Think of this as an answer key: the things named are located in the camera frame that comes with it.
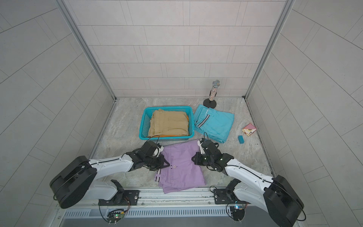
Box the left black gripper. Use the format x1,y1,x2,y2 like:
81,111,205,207
144,154,172,170

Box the purple pants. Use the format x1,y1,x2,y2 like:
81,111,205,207
155,140,206,194

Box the teal pants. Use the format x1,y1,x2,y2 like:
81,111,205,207
193,105,234,143

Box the teal plastic basket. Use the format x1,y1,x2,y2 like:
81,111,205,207
139,106,194,141

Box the khaki pants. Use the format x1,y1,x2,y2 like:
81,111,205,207
147,109,190,137

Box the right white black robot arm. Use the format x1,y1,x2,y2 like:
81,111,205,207
192,138,304,227

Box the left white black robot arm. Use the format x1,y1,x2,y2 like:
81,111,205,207
49,141,170,209

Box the small teal block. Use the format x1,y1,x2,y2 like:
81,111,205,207
238,135,244,144

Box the glitter microphone on stand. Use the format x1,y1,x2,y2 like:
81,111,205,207
203,80,220,109

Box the small pink house box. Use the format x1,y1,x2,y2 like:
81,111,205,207
242,124,257,136

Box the right circuit board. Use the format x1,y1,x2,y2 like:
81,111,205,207
229,206,245,222

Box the left green circuit board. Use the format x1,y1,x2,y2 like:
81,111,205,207
106,209,125,225

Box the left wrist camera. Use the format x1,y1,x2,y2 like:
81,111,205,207
153,144,164,157

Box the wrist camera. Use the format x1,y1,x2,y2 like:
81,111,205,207
153,144,164,157
198,138,208,154

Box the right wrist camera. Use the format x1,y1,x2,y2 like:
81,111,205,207
198,138,208,154

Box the aluminium front rail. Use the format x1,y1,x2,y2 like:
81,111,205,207
56,185,294,209

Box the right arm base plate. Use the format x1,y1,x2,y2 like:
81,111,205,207
211,188,248,205

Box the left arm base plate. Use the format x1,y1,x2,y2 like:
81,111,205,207
98,190,140,206

